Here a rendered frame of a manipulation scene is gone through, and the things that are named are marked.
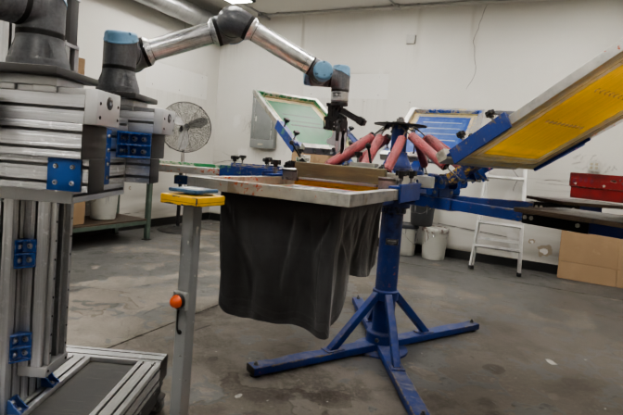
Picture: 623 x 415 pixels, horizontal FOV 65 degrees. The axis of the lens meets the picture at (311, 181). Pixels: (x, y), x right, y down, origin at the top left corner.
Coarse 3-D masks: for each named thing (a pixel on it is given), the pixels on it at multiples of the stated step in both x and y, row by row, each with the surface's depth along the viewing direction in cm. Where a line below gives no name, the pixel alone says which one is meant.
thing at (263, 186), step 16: (192, 176) 162; (208, 176) 169; (224, 176) 177; (240, 176) 186; (256, 176) 195; (272, 176) 205; (240, 192) 154; (256, 192) 151; (272, 192) 149; (288, 192) 146; (304, 192) 144; (320, 192) 142; (336, 192) 142; (352, 192) 147; (368, 192) 153; (384, 192) 166
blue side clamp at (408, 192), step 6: (390, 186) 182; (396, 186) 181; (402, 186) 182; (408, 186) 189; (414, 186) 198; (420, 186) 207; (402, 192) 183; (408, 192) 190; (414, 192) 199; (402, 198) 184; (408, 198) 191; (414, 198) 200
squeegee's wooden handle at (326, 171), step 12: (300, 168) 210; (312, 168) 208; (324, 168) 205; (336, 168) 203; (348, 168) 201; (360, 168) 198; (372, 168) 197; (336, 180) 203; (348, 180) 201; (360, 180) 198; (372, 180) 196
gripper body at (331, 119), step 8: (328, 104) 204; (336, 104) 201; (344, 104) 201; (328, 112) 206; (336, 112) 203; (328, 120) 202; (336, 120) 201; (344, 120) 203; (328, 128) 203; (344, 128) 203
